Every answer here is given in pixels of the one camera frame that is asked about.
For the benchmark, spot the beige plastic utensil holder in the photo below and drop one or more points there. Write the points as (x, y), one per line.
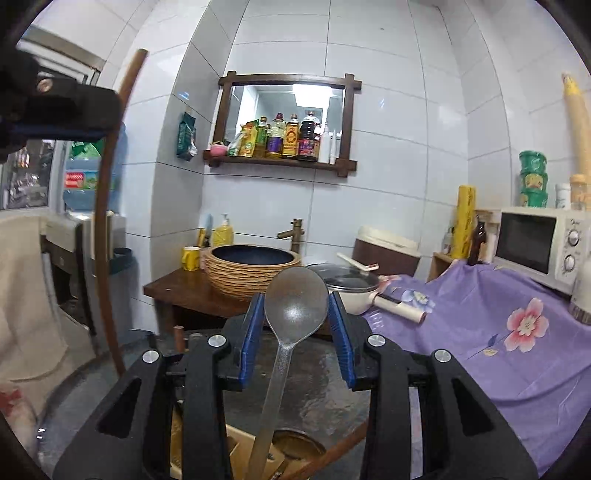
(240, 446)

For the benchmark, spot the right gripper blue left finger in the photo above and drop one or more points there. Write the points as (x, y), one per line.
(252, 328)

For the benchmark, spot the tall beige rolled mat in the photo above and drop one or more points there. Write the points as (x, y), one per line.
(579, 120)

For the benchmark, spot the pink small bowl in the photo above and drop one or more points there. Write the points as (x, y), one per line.
(218, 149)

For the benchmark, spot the window with frame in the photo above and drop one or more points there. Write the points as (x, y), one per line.
(33, 177)

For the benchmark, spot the yellow wrap roll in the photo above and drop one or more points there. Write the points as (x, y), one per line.
(464, 227)

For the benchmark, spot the woven basket sink basin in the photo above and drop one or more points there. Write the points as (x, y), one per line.
(242, 270)

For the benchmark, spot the purple floral cloth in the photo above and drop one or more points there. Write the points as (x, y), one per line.
(516, 338)

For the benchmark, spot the blue water jug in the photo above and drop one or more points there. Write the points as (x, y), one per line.
(82, 172)

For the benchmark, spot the yellow snack bag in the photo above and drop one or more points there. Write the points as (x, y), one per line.
(248, 142)

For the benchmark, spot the beige cloth cover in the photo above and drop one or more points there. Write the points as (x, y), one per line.
(32, 344)

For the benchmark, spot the brown wooden chopstick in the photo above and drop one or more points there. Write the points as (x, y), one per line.
(332, 455)

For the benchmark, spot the orange label sauce bottle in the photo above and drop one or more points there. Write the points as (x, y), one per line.
(290, 138)

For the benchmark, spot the clear plastic spoon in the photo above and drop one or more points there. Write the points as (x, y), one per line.
(296, 305)

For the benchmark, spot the large steel spoon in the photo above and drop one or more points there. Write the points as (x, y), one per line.
(298, 449)

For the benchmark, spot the yellow mug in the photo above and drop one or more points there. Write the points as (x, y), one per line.
(190, 258)

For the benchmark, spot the white microwave oven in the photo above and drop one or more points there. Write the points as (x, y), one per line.
(547, 245)

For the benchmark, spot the dark soy sauce bottle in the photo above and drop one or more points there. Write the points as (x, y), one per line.
(308, 144)

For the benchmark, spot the water dispenser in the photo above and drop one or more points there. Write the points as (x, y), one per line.
(69, 240)

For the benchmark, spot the brown glass bottle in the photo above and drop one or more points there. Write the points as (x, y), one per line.
(479, 238)

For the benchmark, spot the brass faucet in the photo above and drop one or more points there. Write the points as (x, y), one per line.
(295, 234)

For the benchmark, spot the yellow soap dispenser bottle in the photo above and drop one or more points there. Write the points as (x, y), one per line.
(223, 234)

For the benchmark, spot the dark wooden counter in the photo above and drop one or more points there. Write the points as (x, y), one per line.
(188, 299)

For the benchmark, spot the green instant noodle cups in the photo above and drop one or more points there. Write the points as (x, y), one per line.
(533, 179)

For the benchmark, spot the brown white rice cooker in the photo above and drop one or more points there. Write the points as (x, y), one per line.
(394, 254)

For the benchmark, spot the round glass table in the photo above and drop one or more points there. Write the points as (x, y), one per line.
(315, 401)

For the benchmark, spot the green packet on wall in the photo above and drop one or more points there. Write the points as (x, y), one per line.
(186, 148)

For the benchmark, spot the white pan with lid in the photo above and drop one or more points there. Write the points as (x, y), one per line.
(360, 291)

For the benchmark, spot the purple label oil bottle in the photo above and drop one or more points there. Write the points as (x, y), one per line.
(275, 137)

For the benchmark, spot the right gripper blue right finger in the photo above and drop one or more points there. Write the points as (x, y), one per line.
(340, 338)

